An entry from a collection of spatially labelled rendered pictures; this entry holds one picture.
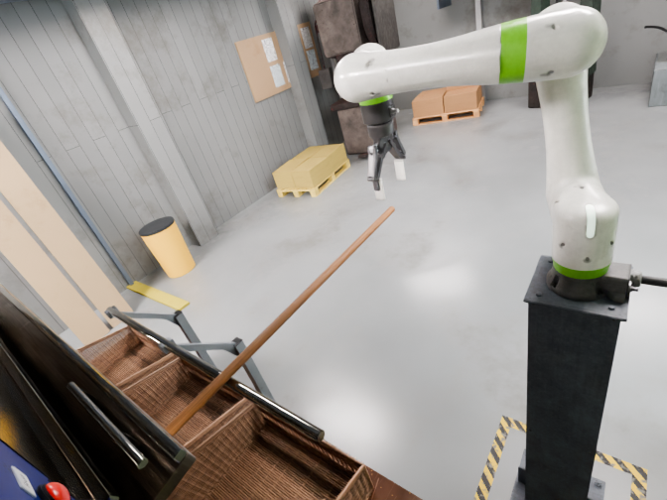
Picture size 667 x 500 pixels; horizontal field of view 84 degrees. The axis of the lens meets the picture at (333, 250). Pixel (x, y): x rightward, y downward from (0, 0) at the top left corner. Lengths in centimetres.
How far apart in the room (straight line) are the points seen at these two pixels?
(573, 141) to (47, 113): 434
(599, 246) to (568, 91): 36
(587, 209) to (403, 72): 52
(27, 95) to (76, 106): 39
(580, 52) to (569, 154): 32
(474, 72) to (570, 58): 16
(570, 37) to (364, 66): 39
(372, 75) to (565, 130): 49
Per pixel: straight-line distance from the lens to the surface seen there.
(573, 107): 109
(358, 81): 91
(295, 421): 98
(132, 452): 73
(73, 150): 466
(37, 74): 468
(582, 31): 88
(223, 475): 174
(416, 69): 89
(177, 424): 111
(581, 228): 102
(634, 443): 236
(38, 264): 413
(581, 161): 113
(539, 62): 87
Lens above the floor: 194
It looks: 30 degrees down
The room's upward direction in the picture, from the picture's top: 17 degrees counter-clockwise
